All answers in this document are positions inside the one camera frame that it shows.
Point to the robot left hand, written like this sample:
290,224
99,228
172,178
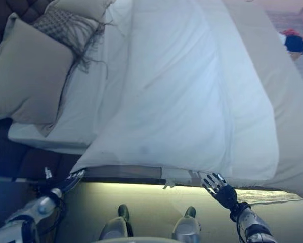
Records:
71,181

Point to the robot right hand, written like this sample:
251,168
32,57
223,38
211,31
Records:
224,193

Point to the white duvet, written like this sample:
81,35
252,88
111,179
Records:
166,101

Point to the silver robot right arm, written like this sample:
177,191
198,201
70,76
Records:
252,222

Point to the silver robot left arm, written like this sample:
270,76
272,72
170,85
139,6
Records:
40,207

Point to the dark robot right foot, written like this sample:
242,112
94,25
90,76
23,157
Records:
190,212

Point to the grey striped rug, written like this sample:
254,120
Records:
267,196

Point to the silver robot right leg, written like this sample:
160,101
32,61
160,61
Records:
186,227

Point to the silver robot leg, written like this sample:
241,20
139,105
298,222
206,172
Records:
186,227
113,227

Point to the silver robot left leg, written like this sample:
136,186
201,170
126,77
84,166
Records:
113,227

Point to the mattress with white sheet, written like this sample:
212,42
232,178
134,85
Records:
85,114

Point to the large beige pillow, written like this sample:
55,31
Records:
78,7
27,76

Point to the wooden basket box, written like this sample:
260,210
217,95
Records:
295,55

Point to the grey fringed woven cushion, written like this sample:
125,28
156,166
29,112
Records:
57,25

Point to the red garment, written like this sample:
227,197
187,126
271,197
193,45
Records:
290,33

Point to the brown upholstered bed frame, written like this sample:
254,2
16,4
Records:
27,159

